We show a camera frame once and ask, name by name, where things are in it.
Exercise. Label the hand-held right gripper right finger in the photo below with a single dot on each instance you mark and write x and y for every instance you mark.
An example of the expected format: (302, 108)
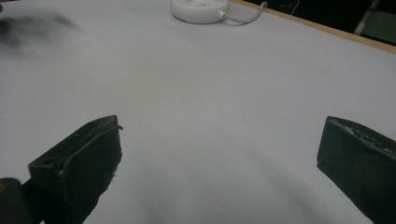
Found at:
(361, 165)

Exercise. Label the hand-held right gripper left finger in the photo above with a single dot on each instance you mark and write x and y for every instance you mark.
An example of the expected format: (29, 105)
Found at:
(84, 165)

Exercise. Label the grey metal stand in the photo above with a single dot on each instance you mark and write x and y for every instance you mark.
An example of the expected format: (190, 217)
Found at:
(375, 21)

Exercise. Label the white round power strip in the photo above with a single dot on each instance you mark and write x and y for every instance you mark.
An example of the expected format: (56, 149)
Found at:
(199, 9)

